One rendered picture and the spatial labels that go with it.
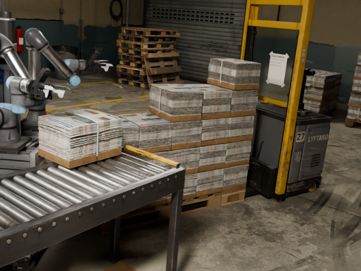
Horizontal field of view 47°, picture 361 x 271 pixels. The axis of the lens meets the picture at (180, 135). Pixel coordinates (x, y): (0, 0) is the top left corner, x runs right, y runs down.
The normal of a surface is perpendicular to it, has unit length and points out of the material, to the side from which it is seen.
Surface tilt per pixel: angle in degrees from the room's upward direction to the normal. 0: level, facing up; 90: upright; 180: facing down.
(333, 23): 90
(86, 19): 90
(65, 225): 90
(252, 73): 90
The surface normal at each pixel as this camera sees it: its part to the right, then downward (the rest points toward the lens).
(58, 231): 0.78, 0.23
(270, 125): -0.83, 0.09
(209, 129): 0.55, 0.26
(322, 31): -0.62, 0.17
